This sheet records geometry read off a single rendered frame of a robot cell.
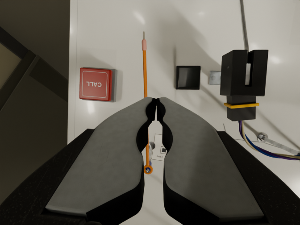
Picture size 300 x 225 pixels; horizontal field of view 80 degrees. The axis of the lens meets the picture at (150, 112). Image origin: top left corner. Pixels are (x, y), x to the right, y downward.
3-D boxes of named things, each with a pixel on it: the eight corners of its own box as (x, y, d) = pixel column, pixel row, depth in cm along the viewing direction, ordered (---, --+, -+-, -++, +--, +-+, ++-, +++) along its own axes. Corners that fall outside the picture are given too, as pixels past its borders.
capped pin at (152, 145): (153, 140, 33) (151, 164, 22) (156, 147, 33) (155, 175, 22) (145, 143, 33) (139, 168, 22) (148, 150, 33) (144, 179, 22)
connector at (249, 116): (248, 83, 25) (256, 84, 23) (248, 117, 26) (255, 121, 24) (226, 85, 25) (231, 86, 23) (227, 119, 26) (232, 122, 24)
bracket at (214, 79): (237, 71, 31) (252, 67, 26) (236, 85, 31) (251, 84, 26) (209, 70, 31) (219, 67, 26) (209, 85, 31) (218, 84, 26)
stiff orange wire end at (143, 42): (149, 31, 21) (149, 30, 20) (153, 172, 23) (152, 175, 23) (138, 32, 21) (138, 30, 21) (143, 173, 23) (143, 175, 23)
